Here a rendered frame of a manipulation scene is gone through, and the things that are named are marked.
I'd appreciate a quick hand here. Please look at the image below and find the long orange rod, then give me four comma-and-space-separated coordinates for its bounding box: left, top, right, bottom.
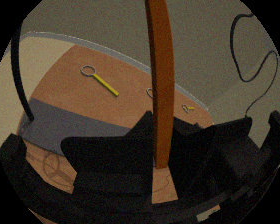
144, 0, 175, 169

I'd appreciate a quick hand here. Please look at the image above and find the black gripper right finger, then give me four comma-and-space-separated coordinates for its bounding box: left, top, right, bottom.
168, 116, 253, 198

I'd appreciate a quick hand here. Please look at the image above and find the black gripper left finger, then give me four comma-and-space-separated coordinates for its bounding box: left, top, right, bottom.
60, 111, 155, 194

